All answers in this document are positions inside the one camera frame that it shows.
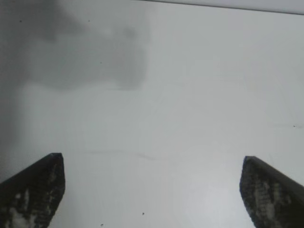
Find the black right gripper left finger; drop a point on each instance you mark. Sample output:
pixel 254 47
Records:
pixel 33 194

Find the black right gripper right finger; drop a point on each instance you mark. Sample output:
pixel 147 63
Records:
pixel 273 197

